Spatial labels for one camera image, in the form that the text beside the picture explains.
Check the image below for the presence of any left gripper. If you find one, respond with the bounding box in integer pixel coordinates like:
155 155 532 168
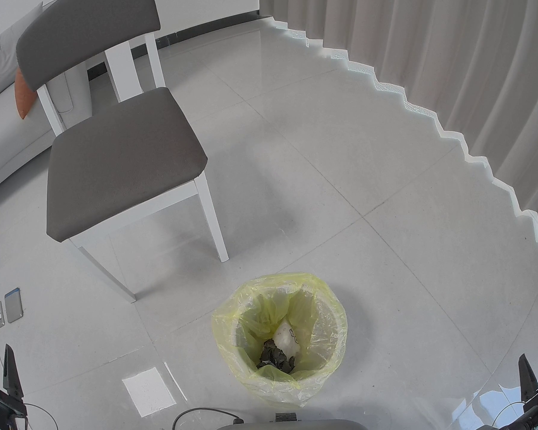
0 345 27 430

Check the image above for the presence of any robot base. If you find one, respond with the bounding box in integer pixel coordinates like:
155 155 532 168
215 412 364 430

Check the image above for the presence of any white trash bin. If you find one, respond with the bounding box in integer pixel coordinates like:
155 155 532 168
224 285 347 393

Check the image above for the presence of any crumpled black plastic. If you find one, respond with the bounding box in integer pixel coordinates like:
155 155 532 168
256 340 296 374

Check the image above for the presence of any yellow plastic bag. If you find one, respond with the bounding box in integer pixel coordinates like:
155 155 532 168
212 273 349 409

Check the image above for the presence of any pale grey sofa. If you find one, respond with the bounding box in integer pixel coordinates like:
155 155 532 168
0 0 95 201

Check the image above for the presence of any white chair with grey seat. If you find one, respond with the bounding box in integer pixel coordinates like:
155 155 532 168
16 0 230 303

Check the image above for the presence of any crumpled white paper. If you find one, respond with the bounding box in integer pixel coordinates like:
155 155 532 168
271 322 306 362

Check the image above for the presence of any orange cushion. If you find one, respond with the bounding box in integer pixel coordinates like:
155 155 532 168
14 67 38 120

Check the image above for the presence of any pale grey cushion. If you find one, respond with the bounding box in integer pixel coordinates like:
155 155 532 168
0 2 44 108

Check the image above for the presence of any beige curtain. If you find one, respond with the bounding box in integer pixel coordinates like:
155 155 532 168
258 0 538 273

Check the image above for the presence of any black cable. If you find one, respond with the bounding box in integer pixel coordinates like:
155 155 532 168
174 408 245 430
22 403 58 430
491 400 526 430

